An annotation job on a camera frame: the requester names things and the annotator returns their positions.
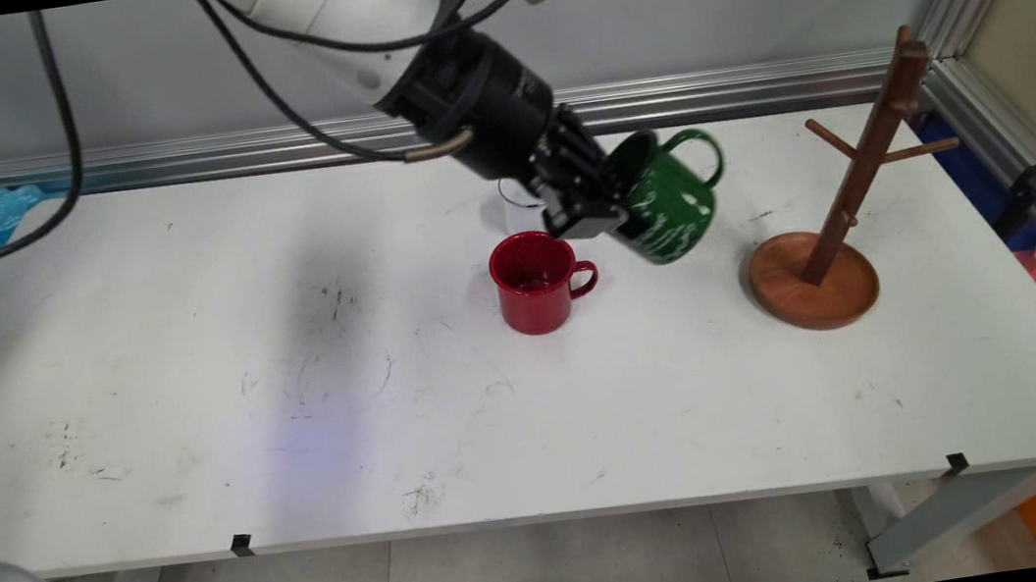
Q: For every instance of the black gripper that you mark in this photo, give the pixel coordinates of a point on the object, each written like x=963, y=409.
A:
x=475, y=98

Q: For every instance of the green enamel mug white print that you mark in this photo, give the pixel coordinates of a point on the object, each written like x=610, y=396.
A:
x=676, y=212

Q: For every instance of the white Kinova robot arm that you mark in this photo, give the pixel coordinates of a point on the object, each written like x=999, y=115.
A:
x=326, y=18

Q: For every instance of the red enamel mug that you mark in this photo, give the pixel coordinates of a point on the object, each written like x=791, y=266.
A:
x=534, y=304

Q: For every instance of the wooden mug tree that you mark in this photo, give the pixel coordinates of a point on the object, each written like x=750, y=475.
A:
x=814, y=289

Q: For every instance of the blue foam mat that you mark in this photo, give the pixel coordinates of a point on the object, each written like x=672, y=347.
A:
x=967, y=167

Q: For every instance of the black tape marker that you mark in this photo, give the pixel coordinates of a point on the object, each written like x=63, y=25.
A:
x=241, y=545
x=957, y=463

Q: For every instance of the long aluminium frame rail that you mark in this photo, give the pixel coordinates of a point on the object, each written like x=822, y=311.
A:
x=750, y=89

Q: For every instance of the short aluminium frame rail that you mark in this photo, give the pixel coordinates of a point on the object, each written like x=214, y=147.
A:
x=1016, y=161

